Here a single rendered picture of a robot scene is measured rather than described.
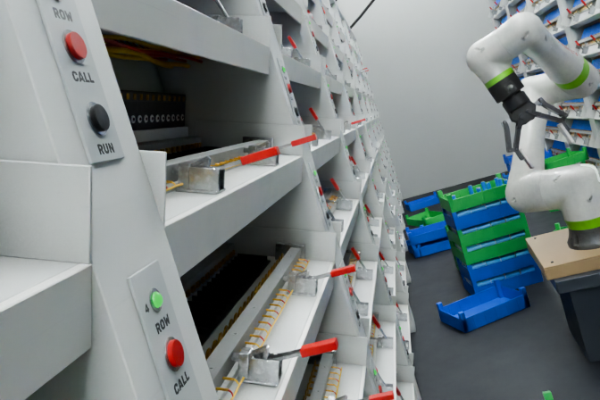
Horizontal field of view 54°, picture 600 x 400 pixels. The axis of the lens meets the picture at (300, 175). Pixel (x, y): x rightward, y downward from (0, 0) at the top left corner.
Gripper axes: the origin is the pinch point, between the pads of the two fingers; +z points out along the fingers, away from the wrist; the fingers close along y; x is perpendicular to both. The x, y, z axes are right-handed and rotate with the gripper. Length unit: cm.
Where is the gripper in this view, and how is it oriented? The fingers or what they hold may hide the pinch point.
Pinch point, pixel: (550, 153)
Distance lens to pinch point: 190.7
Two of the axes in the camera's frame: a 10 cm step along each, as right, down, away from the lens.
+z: 5.4, 8.4, -0.9
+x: 1.4, 0.1, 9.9
